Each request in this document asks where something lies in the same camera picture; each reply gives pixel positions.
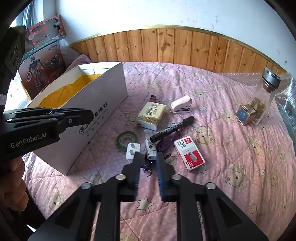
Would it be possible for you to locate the gold tin with blue label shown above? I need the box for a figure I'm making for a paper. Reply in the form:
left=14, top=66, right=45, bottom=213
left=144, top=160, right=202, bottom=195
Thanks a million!
left=236, top=104, right=258, bottom=126

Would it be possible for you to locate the red and white staples box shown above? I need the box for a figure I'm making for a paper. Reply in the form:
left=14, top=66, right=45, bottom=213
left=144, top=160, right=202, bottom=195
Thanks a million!
left=173, top=136, right=206, bottom=172

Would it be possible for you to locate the window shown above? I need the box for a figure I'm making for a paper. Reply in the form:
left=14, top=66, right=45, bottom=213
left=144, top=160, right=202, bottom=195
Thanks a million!
left=15, top=9, right=35, bottom=30

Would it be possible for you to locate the red toy box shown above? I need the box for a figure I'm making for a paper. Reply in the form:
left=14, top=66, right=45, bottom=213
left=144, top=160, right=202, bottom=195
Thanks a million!
left=25, top=15, right=67, bottom=49

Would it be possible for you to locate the black marker pen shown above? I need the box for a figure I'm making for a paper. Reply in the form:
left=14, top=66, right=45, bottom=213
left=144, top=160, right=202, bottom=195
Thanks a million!
left=150, top=116, right=195, bottom=143

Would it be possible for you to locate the person's left hand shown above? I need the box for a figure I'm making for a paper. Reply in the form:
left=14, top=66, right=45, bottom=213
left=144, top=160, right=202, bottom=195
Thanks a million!
left=0, top=156, right=29, bottom=207

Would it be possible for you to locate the clear bubble wrap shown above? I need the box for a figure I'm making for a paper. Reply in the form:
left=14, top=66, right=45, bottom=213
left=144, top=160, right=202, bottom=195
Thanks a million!
left=274, top=72, right=296, bottom=149

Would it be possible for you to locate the white charger plug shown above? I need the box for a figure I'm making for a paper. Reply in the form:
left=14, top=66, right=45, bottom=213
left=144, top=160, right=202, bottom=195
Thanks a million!
left=125, top=142, right=141, bottom=160

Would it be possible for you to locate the purple toy figure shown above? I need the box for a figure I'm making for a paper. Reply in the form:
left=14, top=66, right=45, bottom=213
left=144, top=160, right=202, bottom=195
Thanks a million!
left=142, top=131, right=181, bottom=176

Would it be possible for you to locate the green tape roll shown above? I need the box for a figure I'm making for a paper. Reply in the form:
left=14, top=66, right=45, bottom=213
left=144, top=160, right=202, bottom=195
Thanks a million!
left=116, top=131, right=140, bottom=152

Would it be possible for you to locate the white cardboard box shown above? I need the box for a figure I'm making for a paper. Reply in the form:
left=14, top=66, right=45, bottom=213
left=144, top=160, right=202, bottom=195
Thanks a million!
left=23, top=62, right=129, bottom=175

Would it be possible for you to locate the robot figure toy box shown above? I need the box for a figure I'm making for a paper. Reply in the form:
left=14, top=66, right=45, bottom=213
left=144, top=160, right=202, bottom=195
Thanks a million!
left=18, top=42, right=66, bottom=100

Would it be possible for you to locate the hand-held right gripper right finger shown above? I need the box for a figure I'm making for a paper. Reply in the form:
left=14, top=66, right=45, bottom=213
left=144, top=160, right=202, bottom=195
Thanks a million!
left=155, top=152, right=274, bottom=241

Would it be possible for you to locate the glass bottle with silver lid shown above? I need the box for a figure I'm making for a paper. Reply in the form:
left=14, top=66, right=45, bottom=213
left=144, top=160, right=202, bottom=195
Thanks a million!
left=251, top=67, right=281, bottom=126

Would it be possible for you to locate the white plastic gadget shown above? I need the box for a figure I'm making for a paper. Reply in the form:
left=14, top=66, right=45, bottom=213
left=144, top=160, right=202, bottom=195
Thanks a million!
left=144, top=130, right=158, bottom=161

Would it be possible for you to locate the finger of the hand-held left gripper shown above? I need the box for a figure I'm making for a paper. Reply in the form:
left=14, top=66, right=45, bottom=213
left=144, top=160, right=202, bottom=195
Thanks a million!
left=14, top=107, right=85, bottom=114
left=3, top=110, right=93, bottom=135

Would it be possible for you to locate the pink stapler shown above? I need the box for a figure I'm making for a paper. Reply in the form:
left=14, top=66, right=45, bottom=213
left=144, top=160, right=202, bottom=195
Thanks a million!
left=170, top=95, right=193, bottom=114

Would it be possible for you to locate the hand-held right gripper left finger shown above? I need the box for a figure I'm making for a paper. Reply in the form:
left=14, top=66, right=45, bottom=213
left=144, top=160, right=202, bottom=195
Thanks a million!
left=28, top=152, right=145, bottom=241

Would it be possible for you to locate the yellow tissue pack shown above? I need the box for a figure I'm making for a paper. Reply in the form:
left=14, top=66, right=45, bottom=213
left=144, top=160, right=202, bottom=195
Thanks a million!
left=135, top=101, right=168, bottom=131

